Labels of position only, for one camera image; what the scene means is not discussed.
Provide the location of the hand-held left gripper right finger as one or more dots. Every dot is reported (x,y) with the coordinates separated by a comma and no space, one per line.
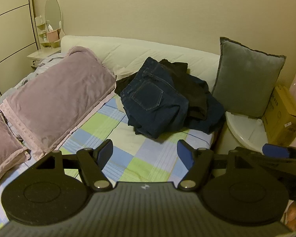
(185,153)

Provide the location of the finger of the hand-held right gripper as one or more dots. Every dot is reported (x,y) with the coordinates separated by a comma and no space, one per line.
(273,150)

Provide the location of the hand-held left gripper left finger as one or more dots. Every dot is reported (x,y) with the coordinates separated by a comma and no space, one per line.
(106,150)

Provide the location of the dark blue jeans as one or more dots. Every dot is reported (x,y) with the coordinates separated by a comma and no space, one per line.
(150,98)

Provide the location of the person's right hand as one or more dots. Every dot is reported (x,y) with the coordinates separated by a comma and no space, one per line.
(293,213)

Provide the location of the bed with checkered sheet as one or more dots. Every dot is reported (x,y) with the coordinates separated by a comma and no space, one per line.
(128,153)

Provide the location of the cardboard box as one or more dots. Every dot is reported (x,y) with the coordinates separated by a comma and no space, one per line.
(281,118)

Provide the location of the white round side table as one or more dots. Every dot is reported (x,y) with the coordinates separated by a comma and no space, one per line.
(244,128)

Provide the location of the dark navy garment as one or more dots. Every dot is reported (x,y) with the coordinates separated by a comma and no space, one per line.
(212,116)

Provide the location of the black garment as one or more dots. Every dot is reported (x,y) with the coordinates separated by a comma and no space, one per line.
(187,84)

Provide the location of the purple pillow cover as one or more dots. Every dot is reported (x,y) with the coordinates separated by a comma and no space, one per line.
(2,140)
(59,91)

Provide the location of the grey cushion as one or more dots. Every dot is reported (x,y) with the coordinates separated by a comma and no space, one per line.
(246,79)

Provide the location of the white vanity table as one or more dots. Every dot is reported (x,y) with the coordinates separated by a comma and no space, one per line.
(39,54)

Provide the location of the pink tissue box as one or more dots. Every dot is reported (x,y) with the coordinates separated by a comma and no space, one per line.
(53,35)

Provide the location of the small white tiered shelf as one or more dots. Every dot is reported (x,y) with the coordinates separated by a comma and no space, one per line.
(43,26)

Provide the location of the oval mirror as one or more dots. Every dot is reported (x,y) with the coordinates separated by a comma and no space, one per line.
(53,9)

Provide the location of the cream wardrobe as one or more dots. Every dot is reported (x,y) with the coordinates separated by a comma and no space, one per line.
(7,29)

